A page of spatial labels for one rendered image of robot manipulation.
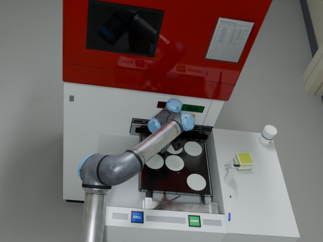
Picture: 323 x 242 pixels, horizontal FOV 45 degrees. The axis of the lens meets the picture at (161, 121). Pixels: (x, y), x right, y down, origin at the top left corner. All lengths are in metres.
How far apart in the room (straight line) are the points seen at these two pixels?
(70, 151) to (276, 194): 1.17
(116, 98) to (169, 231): 0.71
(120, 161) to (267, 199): 0.86
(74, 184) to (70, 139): 0.46
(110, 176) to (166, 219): 0.45
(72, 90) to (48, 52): 2.03
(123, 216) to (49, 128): 1.67
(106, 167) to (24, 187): 1.59
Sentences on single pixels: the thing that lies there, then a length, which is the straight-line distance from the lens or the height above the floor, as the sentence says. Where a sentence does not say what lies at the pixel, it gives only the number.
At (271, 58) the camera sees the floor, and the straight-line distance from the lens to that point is 4.65.
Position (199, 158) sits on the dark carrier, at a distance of 2.13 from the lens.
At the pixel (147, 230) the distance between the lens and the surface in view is 1.80.
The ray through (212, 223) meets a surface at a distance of 1.87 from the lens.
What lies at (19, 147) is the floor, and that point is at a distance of 3.22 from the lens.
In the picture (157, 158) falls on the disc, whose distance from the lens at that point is 2.07.
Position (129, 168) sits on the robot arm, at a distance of 1.46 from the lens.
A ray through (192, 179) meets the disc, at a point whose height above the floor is 0.90.
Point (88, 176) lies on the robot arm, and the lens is 1.55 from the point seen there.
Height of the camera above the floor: 2.53
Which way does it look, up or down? 47 degrees down
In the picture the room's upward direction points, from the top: 16 degrees clockwise
